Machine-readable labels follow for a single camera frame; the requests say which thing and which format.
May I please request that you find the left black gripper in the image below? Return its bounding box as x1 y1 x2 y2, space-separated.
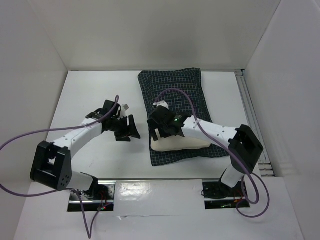
109 114 140 143

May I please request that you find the cream pillow with bear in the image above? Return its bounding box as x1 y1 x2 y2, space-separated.
150 136 211 152

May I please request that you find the dark checked pillowcase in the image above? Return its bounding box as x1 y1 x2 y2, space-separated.
137 68 229 167

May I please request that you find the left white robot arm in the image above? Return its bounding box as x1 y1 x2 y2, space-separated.
30 100 141 200

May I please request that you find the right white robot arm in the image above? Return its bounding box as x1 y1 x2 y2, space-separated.
147 105 264 196

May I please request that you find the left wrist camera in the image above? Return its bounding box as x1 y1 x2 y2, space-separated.
118 104 129 119

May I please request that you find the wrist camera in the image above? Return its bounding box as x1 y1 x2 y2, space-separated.
153 100 169 109
118 104 129 119

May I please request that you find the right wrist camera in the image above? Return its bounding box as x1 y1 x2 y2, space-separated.
153 100 169 109

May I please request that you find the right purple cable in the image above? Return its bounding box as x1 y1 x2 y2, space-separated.
153 88 271 219

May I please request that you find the purple cable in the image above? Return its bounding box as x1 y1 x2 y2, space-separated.
153 88 271 219
0 94 120 238

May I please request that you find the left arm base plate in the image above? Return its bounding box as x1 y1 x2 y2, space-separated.
67 179 116 212

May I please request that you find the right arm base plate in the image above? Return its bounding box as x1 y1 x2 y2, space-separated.
200 180 250 210

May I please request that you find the aluminium rail frame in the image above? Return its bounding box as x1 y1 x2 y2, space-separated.
235 69 276 177

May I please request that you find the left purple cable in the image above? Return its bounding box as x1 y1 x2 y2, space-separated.
0 94 120 238

